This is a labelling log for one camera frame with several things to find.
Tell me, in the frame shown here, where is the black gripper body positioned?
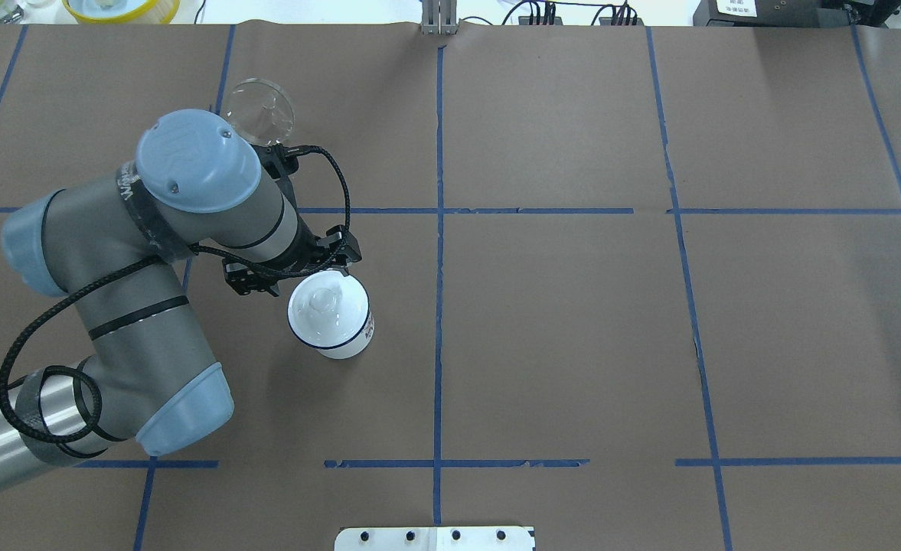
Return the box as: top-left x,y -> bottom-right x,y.
306,224 -> 363,275

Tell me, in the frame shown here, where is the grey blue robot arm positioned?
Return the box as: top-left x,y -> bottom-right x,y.
0,107 -> 361,491

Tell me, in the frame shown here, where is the white enamel mug blue rim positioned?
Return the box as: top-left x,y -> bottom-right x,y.
288,271 -> 375,360

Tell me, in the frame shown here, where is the black power strip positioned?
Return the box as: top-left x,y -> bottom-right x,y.
497,1 -> 644,27

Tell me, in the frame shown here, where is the black equipment box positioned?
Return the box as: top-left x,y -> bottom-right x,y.
691,1 -> 901,28

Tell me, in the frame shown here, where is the grey aluminium frame post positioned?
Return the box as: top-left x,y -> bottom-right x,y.
419,0 -> 459,36

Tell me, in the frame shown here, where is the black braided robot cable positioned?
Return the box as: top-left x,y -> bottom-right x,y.
0,145 -> 351,460

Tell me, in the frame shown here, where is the white metal base plate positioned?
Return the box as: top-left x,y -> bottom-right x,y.
334,526 -> 537,550

